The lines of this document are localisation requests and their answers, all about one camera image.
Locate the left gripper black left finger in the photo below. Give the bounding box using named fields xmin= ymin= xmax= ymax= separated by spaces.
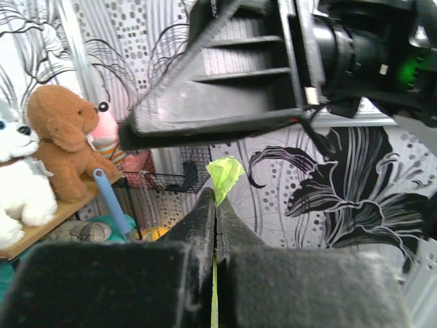
xmin=1 ymin=188 xmax=216 ymax=327

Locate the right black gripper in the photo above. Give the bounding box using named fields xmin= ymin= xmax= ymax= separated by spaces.
xmin=279 ymin=1 xmax=436 ymax=116

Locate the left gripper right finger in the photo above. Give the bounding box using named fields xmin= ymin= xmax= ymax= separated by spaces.
xmin=216 ymin=200 xmax=412 ymax=327

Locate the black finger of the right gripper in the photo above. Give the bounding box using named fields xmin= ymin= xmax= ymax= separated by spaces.
xmin=119 ymin=1 xmax=304 ymax=150

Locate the green trash bag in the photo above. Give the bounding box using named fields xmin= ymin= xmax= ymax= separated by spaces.
xmin=206 ymin=156 xmax=245 ymax=328

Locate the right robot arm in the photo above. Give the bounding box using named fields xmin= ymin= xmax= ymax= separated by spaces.
xmin=119 ymin=1 xmax=436 ymax=154

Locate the yellow plush duck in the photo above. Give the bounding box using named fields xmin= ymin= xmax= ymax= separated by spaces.
xmin=137 ymin=226 xmax=169 ymax=242

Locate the blue floor sweeper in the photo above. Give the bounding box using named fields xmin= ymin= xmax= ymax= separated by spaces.
xmin=93 ymin=169 xmax=132 ymax=241

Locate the grey patterned ball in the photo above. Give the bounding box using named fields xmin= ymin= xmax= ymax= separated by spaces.
xmin=44 ymin=221 xmax=112 ymax=242

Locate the pink plush toy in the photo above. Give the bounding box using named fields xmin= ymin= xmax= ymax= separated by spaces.
xmin=91 ymin=101 xmax=126 ymax=168

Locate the white plush dog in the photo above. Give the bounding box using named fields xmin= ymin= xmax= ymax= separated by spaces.
xmin=1 ymin=100 xmax=57 ymax=249

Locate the brown teddy bear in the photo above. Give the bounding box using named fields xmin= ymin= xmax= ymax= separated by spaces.
xmin=27 ymin=85 xmax=120 ymax=203

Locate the black wire basket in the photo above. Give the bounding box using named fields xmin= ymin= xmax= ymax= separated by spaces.
xmin=115 ymin=146 xmax=211 ymax=194

